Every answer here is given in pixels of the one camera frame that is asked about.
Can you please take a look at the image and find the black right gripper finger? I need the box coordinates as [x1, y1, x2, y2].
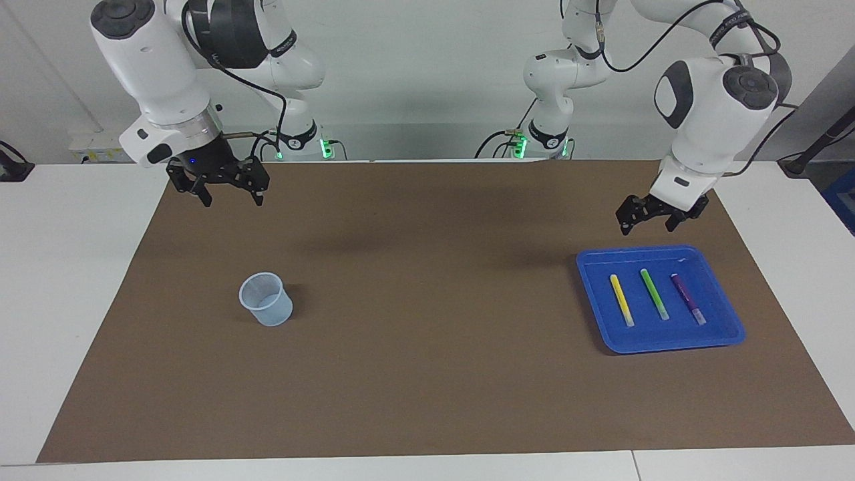
[234, 159, 270, 206]
[167, 167, 213, 208]

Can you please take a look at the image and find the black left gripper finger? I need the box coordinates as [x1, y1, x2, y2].
[618, 196, 652, 236]
[666, 200, 709, 233]

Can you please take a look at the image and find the purple pen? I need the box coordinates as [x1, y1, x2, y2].
[670, 272, 708, 327]

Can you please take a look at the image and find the green pen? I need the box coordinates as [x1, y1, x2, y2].
[639, 268, 671, 321]

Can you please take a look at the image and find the yellow pen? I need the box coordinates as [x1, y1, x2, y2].
[609, 273, 636, 328]

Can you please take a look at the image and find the blue plastic tray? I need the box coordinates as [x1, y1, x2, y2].
[576, 245, 747, 355]

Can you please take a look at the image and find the white power strip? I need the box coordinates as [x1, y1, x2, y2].
[68, 128, 134, 164]

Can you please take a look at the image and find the clear plastic cup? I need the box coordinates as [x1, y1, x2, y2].
[238, 271, 294, 327]

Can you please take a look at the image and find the black stand pole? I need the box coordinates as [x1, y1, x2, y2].
[778, 104, 855, 178]

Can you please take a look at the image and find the blue box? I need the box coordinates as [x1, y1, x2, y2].
[822, 163, 855, 236]

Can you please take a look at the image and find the black clamp base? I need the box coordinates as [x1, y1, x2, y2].
[0, 140, 36, 183]

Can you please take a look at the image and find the brown paper table mat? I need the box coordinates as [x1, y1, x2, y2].
[37, 160, 855, 464]

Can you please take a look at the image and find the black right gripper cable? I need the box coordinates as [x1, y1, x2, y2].
[180, 0, 289, 162]

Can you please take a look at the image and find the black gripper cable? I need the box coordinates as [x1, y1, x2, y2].
[180, 0, 289, 162]
[593, 0, 799, 178]

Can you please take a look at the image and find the black right arm strap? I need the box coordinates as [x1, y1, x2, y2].
[269, 30, 299, 59]

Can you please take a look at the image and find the black arm strap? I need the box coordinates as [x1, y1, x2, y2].
[269, 30, 299, 59]
[708, 12, 757, 49]

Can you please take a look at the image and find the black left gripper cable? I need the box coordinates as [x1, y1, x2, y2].
[593, 0, 799, 178]

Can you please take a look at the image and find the black left base cable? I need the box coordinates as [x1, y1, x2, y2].
[474, 96, 539, 161]

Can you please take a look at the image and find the black left arm strap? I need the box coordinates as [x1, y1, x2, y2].
[708, 12, 757, 49]

